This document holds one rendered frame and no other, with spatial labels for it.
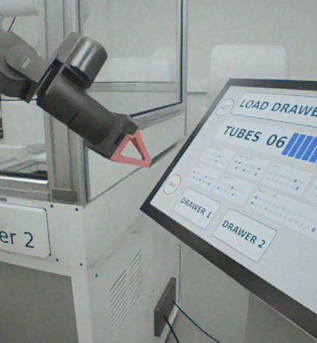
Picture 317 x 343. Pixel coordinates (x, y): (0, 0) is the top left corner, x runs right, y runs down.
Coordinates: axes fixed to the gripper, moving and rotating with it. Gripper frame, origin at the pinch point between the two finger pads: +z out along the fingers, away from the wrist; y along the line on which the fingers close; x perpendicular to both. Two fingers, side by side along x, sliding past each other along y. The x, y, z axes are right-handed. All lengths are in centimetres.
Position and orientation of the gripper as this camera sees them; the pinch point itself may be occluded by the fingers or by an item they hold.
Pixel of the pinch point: (145, 161)
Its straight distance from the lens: 58.8
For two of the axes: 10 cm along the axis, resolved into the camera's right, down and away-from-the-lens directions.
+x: -5.5, 8.3, -1.0
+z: 6.9, 5.1, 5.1
